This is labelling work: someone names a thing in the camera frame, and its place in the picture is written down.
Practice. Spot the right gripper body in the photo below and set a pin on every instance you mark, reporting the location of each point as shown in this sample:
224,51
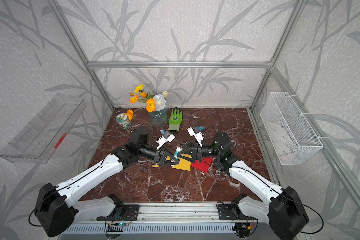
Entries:
208,151

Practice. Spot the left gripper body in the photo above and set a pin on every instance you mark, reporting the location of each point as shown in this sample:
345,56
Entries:
147,151

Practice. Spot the white green glue stick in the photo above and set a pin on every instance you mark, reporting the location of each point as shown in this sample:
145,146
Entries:
178,149

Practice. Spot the red envelope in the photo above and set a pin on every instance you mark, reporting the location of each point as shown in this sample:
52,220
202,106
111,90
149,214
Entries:
203,165

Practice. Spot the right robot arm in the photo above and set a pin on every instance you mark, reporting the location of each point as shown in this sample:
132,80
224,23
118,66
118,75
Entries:
280,208

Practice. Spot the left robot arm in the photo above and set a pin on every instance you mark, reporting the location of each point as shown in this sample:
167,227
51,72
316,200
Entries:
58,207

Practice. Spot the blue glass vase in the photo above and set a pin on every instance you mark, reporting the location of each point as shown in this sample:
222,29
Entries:
158,118

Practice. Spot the small printed tin can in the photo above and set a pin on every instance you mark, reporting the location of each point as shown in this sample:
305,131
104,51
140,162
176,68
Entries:
123,121

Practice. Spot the green work glove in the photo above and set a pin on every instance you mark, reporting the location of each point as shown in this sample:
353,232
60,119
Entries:
175,120

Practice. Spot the orange yellow artificial flowers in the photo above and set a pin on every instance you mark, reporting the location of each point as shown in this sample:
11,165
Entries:
153,102

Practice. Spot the white cloth in basket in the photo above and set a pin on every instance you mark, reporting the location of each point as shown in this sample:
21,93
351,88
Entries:
283,144

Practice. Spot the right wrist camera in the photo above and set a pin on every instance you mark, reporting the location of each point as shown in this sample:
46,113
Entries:
197,133

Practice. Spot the aluminium front rail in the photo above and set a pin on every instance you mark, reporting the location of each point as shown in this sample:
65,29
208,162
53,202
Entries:
177,211

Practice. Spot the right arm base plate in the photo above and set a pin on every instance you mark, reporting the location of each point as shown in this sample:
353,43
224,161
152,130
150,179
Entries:
229,211

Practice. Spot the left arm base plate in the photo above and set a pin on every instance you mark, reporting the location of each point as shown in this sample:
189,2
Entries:
127,213

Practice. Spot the white wire mesh basket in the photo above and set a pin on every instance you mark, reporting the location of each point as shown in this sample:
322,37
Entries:
282,109

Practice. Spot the clear plastic wall tray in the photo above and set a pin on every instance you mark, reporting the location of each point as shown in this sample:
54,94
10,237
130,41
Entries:
38,140

